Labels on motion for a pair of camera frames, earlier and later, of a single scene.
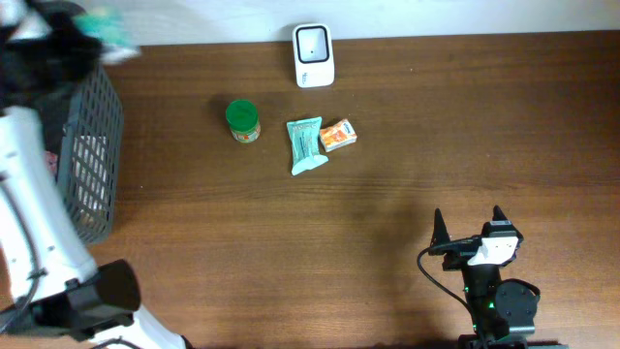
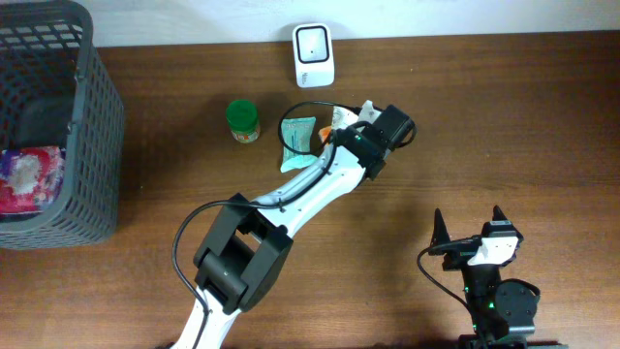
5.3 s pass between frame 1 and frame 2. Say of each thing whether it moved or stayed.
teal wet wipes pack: moved
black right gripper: stayed
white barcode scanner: stayed
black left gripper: moved
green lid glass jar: stayed
